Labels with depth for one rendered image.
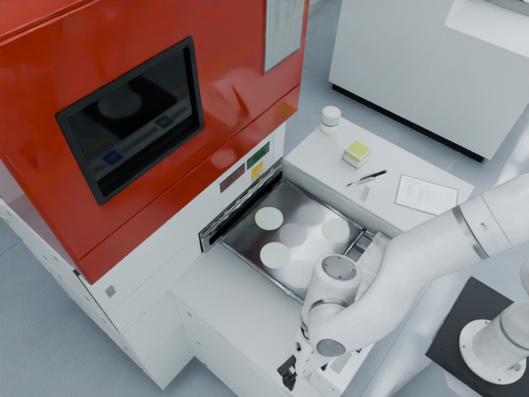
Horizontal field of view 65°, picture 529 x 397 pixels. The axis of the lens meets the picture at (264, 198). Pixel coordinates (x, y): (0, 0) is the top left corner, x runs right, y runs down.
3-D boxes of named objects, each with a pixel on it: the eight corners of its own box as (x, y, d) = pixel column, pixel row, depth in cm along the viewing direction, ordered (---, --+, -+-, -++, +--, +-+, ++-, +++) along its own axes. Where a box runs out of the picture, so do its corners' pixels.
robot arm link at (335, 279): (345, 343, 74) (344, 304, 82) (366, 293, 67) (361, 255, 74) (300, 335, 74) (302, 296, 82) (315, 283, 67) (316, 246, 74)
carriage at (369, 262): (317, 314, 131) (318, 311, 129) (375, 239, 149) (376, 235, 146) (338, 330, 128) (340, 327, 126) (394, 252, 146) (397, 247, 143)
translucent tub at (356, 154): (341, 161, 156) (344, 148, 151) (353, 151, 160) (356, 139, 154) (356, 172, 153) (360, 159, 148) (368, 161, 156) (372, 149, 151)
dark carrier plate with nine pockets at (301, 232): (223, 240, 142) (223, 239, 142) (283, 182, 159) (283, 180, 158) (304, 300, 129) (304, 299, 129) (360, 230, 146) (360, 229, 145)
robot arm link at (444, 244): (514, 305, 55) (327, 372, 69) (477, 231, 69) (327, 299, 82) (484, 264, 52) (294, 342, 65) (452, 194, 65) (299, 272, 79)
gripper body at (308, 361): (312, 350, 74) (301, 384, 81) (353, 328, 80) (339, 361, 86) (288, 320, 79) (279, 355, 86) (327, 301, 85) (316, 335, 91)
